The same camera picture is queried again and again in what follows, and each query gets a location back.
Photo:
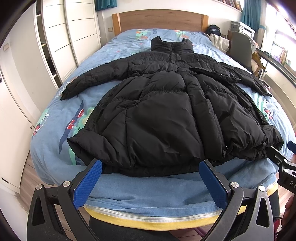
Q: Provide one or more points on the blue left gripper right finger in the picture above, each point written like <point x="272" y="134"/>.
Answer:
<point x="216" y="184"/>

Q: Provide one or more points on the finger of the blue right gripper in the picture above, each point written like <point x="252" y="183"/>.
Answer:
<point x="291" y="146"/>

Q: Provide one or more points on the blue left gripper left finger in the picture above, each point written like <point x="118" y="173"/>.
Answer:
<point x="85" y="181"/>

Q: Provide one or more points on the black puffer coat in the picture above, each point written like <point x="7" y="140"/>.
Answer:
<point x="172" y="109"/>

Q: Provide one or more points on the grey desk chair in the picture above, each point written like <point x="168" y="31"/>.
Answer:
<point x="241" y="49"/>

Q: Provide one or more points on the cream cloth on bed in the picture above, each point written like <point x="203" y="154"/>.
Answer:
<point x="220" y="42"/>

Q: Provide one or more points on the white printer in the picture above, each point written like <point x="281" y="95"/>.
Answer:
<point x="242" y="28"/>

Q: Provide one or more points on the teal curtain right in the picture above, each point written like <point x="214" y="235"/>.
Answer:
<point x="251" y="13"/>

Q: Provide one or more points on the teal curtain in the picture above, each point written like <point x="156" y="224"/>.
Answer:
<point x="105" y="4"/>
<point x="251" y="13"/>

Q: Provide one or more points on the black backpack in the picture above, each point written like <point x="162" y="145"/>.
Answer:
<point x="213" y="29"/>

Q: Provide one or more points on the white wardrobe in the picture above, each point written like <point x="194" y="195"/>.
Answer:
<point x="42" y="43"/>

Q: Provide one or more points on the wooden headboard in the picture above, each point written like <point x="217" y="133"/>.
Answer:
<point x="159" y="19"/>

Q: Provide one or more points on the teal curtain left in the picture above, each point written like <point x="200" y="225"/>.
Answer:
<point x="105" y="4"/>

